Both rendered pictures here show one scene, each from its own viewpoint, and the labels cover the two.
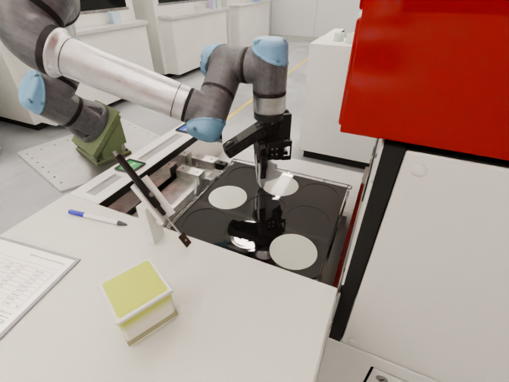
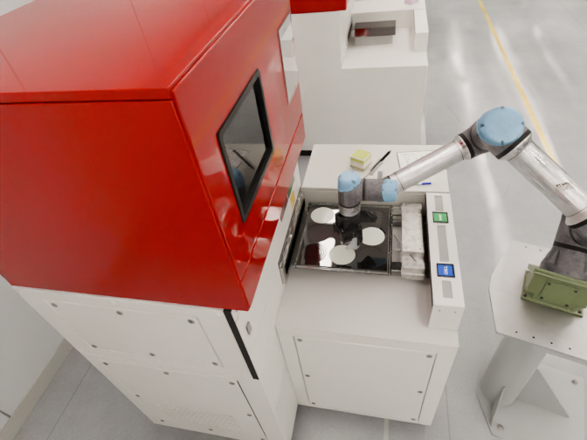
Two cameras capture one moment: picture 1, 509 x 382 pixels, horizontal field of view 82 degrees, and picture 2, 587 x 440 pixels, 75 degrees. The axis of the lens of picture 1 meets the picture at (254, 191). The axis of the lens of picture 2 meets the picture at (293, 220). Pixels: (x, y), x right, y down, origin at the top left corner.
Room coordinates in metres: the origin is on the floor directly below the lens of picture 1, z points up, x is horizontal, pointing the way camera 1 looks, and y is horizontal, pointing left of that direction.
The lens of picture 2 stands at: (1.62, -0.34, 2.04)
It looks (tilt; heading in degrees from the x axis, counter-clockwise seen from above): 43 degrees down; 174
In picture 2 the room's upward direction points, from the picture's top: 10 degrees counter-clockwise
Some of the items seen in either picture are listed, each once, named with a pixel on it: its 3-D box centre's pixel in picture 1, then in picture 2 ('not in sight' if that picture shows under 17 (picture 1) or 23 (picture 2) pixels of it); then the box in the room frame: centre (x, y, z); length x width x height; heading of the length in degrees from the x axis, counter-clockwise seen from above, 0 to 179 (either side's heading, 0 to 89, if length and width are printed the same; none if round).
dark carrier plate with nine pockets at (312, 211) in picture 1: (265, 208); (344, 235); (0.57, -0.03, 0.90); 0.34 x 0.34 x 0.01; 66
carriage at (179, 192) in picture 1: (176, 195); (411, 241); (0.66, 0.22, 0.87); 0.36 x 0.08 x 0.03; 156
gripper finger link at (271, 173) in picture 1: (270, 175); not in sight; (0.65, -0.04, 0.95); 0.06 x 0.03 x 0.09; 102
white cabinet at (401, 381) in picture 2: not in sight; (369, 292); (0.54, 0.10, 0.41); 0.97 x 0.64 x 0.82; 156
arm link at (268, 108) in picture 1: (268, 102); (349, 206); (0.66, -0.03, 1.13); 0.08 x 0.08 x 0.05
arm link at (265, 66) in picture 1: (268, 67); (349, 189); (0.66, -0.03, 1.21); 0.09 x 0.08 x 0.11; 66
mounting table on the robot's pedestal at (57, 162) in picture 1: (105, 163); (555, 306); (1.03, 0.60, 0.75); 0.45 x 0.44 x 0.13; 50
